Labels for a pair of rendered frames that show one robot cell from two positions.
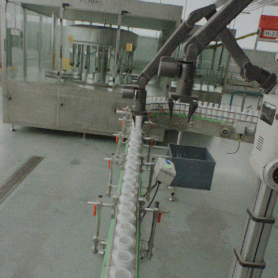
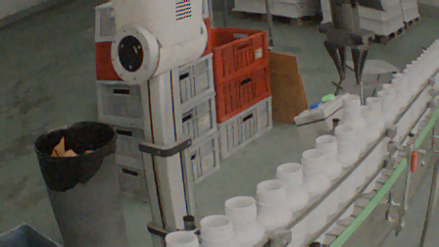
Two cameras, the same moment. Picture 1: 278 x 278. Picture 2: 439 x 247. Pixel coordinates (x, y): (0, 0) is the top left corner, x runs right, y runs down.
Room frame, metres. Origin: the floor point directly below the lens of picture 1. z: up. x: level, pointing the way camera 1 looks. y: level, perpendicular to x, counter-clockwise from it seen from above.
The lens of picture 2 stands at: (2.46, 0.47, 1.52)
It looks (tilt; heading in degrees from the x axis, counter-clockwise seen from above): 19 degrees down; 218
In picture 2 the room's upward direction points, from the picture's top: 4 degrees counter-clockwise
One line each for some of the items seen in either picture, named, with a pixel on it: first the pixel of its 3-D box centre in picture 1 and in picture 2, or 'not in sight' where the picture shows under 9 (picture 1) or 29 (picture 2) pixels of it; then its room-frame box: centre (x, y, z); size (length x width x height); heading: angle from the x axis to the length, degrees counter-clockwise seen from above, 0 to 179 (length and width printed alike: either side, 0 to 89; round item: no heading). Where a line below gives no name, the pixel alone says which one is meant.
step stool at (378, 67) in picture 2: not in sight; (366, 87); (-1.70, -1.37, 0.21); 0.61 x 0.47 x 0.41; 54
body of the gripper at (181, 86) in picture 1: (184, 89); not in sight; (1.05, -0.14, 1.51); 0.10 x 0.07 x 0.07; 91
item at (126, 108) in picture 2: not in sight; (153, 84); (-0.07, -1.95, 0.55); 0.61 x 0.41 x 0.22; 8
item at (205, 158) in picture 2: not in sight; (160, 163); (-0.07, -1.95, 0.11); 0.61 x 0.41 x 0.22; 7
